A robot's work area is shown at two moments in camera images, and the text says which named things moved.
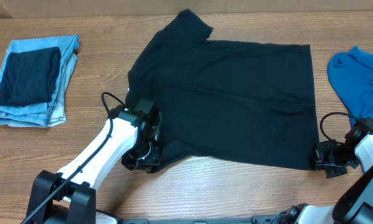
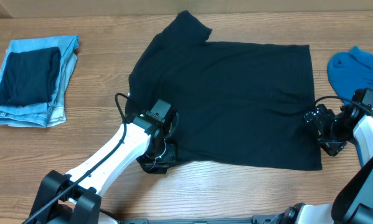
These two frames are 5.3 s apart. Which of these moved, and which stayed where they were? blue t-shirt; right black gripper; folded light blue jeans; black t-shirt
Moved: right black gripper
Stayed: black t-shirt; blue t-shirt; folded light blue jeans
